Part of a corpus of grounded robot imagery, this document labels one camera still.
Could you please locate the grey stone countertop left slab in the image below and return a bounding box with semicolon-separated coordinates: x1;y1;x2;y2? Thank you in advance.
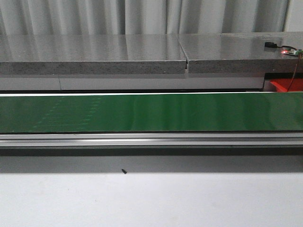
0;35;187;75

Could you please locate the red black wire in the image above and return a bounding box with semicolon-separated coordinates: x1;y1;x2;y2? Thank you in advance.
274;44;302;92

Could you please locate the green conveyor belt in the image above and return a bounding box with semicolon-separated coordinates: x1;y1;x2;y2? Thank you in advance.
0;92;303;134

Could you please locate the small green circuit board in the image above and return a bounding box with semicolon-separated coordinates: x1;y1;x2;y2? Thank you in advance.
283;48;303;56

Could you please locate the grey pleated curtain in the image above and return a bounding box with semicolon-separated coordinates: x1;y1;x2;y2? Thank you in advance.
0;0;289;35

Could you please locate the grey stone countertop right slab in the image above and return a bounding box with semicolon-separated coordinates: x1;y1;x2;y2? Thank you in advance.
178;32;303;73

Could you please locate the red plastic tray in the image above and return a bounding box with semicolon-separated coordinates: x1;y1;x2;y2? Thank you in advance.
270;79;303;92

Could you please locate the aluminium conveyor frame rail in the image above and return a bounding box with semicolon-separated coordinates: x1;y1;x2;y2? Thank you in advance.
0;131;303;148

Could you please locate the grey stone countertop slab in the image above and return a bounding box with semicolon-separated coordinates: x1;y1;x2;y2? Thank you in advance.
178;32;303;73
0;35;187;75

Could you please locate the white cabinet front panel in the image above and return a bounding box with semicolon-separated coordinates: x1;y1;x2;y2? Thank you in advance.
0;73;265;91

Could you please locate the black connector plug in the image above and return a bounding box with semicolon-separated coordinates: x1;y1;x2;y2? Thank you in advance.
264;42;278;48

